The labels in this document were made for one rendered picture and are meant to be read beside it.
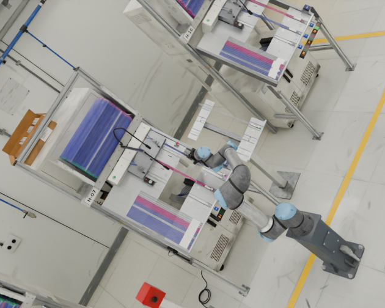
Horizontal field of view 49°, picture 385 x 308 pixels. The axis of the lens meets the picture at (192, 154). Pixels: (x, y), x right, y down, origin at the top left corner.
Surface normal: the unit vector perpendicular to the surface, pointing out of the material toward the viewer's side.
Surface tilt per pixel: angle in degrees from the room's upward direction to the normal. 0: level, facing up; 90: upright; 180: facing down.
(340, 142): 0
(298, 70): 90
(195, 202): 48
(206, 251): 90
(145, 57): 90
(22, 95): 90
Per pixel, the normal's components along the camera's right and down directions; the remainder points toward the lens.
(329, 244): 0.62, 0.07
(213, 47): -0.05, -0.29
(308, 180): -0.66, -0.51
